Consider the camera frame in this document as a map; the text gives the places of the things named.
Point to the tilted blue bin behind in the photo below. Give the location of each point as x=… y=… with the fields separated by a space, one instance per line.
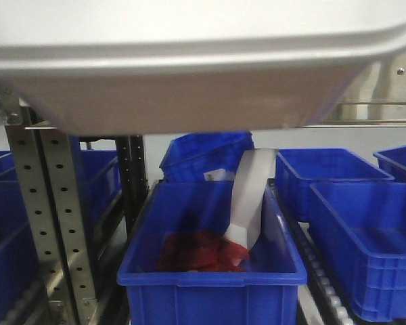
x=205 y=156

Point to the blue bin right rear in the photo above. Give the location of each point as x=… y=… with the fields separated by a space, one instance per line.
x=297 y=168

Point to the steel perforated shelf upright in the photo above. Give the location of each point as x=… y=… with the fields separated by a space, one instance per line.
x=50 y=172

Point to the blue bin right front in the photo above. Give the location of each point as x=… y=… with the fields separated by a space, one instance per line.
x=360 y=231

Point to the blue bin far right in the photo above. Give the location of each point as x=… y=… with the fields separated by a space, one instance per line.
x=393 y=161

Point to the blue bin left shelf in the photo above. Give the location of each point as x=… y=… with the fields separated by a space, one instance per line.
x=19 y=264

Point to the red cloth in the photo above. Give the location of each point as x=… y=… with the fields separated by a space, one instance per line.
x=202 y=251

